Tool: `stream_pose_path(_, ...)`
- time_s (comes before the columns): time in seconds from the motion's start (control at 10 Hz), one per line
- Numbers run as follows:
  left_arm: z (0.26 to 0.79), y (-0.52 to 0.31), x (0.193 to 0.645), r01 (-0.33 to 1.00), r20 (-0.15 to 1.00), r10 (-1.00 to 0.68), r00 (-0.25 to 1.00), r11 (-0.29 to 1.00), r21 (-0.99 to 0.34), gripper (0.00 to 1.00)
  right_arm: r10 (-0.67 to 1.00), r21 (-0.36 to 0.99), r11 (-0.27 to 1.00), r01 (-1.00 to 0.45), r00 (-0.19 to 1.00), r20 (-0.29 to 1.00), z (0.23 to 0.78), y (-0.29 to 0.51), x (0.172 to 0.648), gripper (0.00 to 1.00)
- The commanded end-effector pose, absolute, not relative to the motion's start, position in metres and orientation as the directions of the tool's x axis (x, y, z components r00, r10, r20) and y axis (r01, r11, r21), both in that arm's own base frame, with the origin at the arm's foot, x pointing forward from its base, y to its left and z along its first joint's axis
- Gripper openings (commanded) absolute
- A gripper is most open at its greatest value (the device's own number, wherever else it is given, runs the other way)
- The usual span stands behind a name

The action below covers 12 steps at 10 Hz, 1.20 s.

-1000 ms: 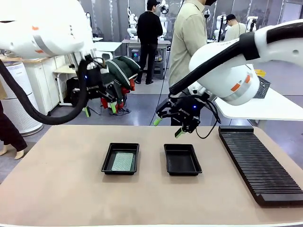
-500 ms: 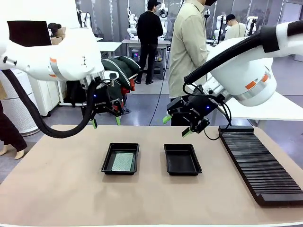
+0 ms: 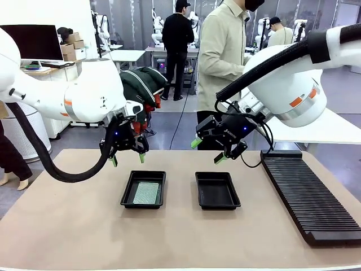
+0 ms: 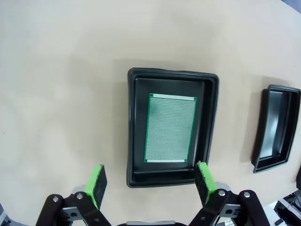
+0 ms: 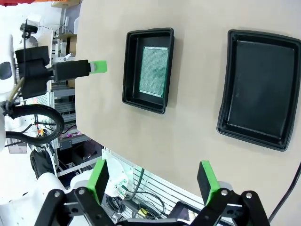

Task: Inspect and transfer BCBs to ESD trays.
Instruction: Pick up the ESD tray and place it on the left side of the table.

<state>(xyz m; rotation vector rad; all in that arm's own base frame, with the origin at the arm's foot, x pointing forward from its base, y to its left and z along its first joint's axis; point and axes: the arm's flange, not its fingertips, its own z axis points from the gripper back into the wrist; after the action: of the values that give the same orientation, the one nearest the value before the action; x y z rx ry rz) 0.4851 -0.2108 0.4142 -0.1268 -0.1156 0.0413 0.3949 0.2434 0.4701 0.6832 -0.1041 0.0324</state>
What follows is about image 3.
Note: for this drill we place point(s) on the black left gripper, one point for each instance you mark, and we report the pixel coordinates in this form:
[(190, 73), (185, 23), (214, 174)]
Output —
[(122, 135)]

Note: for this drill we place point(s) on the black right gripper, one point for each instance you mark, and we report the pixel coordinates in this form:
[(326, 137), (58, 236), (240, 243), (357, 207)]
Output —
[(235, 130)]

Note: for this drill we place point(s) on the green perforated circuit board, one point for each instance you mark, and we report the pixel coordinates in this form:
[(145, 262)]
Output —
[(146, 193)]

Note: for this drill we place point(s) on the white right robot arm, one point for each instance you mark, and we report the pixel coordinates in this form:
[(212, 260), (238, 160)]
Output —
[(282, 79)]

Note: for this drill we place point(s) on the person's right forearm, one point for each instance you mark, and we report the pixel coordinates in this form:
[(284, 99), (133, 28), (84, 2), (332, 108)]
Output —
[(222, 72)]

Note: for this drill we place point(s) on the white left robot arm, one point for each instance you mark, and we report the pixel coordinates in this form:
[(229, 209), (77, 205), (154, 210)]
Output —
[(90, 90)]

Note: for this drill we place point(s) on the black ESD tray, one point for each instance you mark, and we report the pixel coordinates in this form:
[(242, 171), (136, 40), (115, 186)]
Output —
[(216, 192), (127, 194)]

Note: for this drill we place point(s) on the red and blue garment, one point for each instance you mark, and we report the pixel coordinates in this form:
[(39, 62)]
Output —
[(148, 108)]

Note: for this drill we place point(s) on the dark green puffer jacket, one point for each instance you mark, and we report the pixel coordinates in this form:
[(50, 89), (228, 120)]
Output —
[(141, 82)]

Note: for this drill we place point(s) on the person in beige shirt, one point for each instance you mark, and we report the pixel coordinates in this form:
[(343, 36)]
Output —
[(220, 42)]

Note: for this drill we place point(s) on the white side table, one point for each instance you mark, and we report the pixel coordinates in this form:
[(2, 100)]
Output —
[(324, 132)]

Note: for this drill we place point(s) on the white workshop table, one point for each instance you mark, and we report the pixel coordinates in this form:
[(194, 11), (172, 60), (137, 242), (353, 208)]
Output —
[(127, 55)]

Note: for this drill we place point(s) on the black slotted board rack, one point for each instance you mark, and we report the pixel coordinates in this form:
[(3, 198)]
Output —
[(310, 197)]

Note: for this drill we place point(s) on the white cylindrical air purifier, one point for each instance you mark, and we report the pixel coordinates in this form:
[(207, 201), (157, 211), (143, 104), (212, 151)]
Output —
[(25, 135)]

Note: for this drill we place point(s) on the person in black clothes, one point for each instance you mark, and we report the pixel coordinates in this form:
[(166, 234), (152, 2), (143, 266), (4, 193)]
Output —
[(177, 36)]

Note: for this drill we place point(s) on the white box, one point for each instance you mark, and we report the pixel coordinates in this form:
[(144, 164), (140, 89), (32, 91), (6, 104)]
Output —
[(80, 54)]

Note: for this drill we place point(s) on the standing figure dark trousers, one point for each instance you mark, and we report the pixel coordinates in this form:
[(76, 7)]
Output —
[(11, 158)]

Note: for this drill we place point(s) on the person in cream top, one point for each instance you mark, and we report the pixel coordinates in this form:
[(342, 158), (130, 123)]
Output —
[(279, 36)]

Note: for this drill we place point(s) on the black laptop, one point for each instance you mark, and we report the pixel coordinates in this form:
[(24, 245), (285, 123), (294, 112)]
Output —
[(57, 64)]

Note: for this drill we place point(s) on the brown cardboard box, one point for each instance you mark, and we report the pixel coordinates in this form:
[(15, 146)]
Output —
[(76, 39), (67, 52)]

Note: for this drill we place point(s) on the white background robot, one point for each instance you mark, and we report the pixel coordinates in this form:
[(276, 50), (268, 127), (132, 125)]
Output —
[(103, 26), (157, 28), (300, 28)]

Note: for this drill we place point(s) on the green round spool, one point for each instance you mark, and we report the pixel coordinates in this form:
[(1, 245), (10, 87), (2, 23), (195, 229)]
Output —
[(31, 67)]

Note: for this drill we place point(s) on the seated person dark hair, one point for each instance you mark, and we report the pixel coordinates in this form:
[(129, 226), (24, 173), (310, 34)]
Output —
[(65, 30)]

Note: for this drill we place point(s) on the black computer monitor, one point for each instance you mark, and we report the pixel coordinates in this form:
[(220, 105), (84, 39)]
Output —
[(31, 42)]

